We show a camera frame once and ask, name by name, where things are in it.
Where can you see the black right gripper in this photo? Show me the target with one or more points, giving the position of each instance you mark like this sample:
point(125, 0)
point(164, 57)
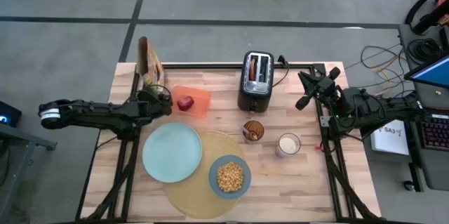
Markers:
point(326, 87)

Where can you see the grey metal stand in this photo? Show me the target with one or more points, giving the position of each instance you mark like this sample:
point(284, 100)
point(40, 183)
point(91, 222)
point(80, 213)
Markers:
point(21, 139)

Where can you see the panda cereal box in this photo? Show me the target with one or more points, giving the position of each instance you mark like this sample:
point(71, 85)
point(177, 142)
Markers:
point(149, 62)

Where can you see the laptop with blue screen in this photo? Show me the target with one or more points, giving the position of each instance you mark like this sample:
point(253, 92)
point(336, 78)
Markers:
point(431, 73)

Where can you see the white printed paper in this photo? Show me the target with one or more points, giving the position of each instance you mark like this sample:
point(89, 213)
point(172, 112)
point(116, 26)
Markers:
point(389, 139)

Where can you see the amber glass cup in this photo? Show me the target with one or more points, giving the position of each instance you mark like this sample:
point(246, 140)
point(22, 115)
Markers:
point(259, 127)

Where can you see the orange plastic tray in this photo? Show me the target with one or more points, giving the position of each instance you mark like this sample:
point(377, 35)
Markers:
point(200, 95)

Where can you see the pale blue plate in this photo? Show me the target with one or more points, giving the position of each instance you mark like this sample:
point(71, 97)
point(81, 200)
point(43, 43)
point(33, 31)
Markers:
point(172, 152)

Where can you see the black toaster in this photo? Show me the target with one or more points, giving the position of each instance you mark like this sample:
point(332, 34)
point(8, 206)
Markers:
point(254, 97)

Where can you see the black backlit keyboard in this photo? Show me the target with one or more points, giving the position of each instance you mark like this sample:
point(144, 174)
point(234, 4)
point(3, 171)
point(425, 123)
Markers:
point(436, 132)

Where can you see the orange and black tool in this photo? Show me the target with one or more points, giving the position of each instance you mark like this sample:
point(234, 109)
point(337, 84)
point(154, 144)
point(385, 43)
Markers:
point(431, 17)

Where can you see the red apple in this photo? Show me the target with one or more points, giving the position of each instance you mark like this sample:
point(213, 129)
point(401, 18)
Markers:
point(185, 103)

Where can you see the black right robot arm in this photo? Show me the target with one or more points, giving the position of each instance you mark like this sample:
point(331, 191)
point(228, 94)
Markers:
point(379, 108)

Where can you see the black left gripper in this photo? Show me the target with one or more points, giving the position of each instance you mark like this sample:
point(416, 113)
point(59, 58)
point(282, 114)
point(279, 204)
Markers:
point(154, 104)

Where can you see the round woven straw placemat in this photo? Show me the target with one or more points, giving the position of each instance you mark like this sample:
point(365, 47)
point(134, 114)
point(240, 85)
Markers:
point(196, 196)

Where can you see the yellow cereal pieces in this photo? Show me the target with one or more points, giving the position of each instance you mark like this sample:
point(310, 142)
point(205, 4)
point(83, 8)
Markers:
point(229, 176)

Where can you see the black box with blue light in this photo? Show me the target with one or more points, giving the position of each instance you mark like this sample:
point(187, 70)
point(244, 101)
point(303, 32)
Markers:
point(10, 115)

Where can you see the blue bowl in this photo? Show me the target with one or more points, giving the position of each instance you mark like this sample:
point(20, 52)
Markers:
point(213, 178)

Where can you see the purple spoon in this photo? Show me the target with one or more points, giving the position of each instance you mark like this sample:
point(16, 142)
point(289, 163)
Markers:
point(245, 131)

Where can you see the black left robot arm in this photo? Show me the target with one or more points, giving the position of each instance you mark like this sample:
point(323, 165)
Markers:
point(98, 113)

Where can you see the brown toast slice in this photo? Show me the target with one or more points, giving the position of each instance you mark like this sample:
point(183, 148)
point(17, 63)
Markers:
point(252, 69)

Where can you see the clear glass of pale grain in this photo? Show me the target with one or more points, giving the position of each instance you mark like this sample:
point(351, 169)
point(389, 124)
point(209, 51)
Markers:
point(288, 145)

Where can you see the grey side desk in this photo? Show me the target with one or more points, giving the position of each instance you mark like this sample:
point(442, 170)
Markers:
point(435, 171)

